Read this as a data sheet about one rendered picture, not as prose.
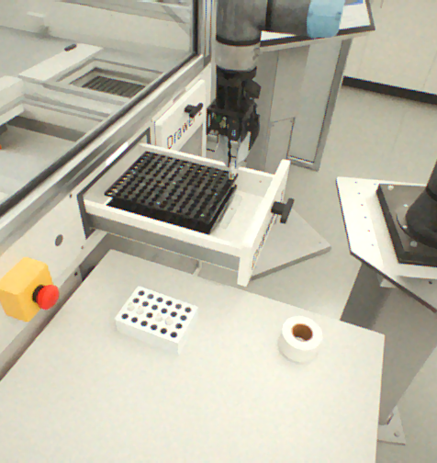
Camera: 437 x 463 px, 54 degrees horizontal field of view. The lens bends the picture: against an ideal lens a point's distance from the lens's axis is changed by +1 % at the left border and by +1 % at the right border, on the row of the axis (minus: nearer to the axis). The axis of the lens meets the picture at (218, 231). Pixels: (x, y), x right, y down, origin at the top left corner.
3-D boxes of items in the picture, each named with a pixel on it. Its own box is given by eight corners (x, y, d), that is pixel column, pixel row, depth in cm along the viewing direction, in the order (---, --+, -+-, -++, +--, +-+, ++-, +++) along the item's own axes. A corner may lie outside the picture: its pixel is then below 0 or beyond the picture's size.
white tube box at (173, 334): (197, 319, 79) (198, 306, 77) (178, 355, 73) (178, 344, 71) (140, 298, 82) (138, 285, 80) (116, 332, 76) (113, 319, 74)
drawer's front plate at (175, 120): (205, 116, 128) (206, 79, 121) (162, 163, 107) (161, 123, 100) (199, 114, 128) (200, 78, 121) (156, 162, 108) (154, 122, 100)
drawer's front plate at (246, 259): (283, 200, 98) (290, 159, 91) (245, 288, 78) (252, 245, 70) (275, 198, 99) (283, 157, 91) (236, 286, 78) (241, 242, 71)
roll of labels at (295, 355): (315, 330, 79) (319, 316, 76) (320, 364, 73) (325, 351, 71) (276, 327, 79) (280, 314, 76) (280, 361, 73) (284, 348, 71)
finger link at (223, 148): (207, 175, 85) (210, 133, 79) (217, 160, 90) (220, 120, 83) (221, 178, 85) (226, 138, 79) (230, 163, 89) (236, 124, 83)
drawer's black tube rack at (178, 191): (236, 197, 95) (238, 173, 91) (207, 247, 83) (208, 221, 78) (147, 174, 100) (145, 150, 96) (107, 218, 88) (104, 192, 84)
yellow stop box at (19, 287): (60, 292, 72) (50, 263, 67) (31, 325, 67) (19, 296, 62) (34, 284, 73) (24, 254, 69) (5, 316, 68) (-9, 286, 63)
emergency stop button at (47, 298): (63, 298, 69) (59, 281, 67) (48, 316, 67) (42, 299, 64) (48, 292, 70) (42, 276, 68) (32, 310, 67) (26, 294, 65)
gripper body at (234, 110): (204, 138, 78) (205, 72, 70) (219, 118, 84) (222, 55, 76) (243, 146, 76) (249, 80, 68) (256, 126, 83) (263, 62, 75)
